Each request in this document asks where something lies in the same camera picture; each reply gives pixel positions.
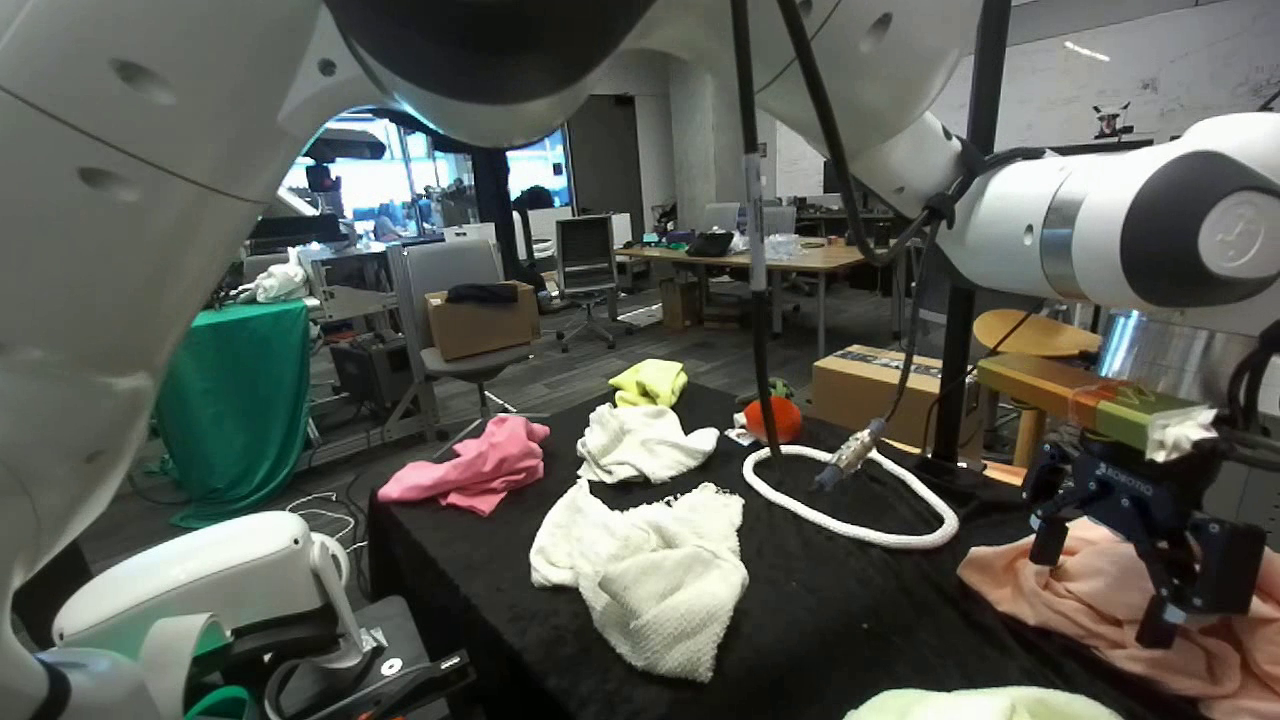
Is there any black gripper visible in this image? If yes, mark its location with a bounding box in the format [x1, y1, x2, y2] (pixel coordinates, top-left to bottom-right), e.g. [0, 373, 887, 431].
[1025, 439, 1267, 648]

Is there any peach t-shirt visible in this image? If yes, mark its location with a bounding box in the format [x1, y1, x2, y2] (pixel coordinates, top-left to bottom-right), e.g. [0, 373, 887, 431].
[955, 522, 1280, 720]

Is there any pale yellow-green t-shirt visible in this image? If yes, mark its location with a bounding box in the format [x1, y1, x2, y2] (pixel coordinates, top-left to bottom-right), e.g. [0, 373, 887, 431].
[845, 683, 1124, 720]

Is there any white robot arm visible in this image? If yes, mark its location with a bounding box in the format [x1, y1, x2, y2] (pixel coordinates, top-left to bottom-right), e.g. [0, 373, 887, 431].
[0, 0, 1275, 586]

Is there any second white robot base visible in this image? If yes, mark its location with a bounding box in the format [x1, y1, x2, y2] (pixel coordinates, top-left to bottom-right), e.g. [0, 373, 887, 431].
[35, 508, 476, 720]

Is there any black table cloth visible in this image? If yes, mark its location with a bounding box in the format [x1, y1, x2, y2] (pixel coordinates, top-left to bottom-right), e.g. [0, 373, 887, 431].
[368, 408, 1203, 720]

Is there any wooden stool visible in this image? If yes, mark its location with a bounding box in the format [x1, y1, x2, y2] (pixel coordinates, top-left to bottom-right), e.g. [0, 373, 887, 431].
[973, 310, 1102, 467]

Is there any cardboard box beside table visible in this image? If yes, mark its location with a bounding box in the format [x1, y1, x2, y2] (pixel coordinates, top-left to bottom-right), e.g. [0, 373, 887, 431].
[810, 345, 946, 450]

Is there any large white knit towel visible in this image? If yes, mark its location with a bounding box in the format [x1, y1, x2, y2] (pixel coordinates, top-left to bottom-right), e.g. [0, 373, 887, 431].
[529, 480, 747, 683]

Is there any black vertical pole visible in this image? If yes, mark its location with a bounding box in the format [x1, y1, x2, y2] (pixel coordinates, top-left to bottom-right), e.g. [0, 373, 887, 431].
[934, 0, 1014, 466]

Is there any bright yellow cloth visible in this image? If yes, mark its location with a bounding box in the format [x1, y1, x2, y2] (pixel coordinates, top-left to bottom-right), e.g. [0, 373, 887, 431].
[607, 362, 690, 408]

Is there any small white towel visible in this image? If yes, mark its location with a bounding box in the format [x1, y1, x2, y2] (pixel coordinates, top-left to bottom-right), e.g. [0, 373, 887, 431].
[576, 404, 721, 484]

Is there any pink cloth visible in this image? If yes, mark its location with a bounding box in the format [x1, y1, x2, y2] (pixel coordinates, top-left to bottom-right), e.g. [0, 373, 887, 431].
[375, 414, 551, 515]

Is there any cardboard box on chair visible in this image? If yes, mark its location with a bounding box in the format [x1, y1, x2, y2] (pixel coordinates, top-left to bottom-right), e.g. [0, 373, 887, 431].
[425, 283, 541, 362]

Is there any office chair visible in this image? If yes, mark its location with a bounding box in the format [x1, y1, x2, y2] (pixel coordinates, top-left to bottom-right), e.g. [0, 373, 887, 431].
[394, 242, 541, 435]

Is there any green draped table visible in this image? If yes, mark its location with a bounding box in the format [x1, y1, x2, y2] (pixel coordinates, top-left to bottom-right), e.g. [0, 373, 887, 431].
[155, 302, 309, 523]

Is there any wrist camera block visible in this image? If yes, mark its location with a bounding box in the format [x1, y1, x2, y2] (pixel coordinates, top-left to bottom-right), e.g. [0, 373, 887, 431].
[1035, 363, 1217, 466]

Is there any white hose loop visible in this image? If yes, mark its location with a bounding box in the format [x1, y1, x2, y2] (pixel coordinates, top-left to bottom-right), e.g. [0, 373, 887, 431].
[739, 439, 965, 552]

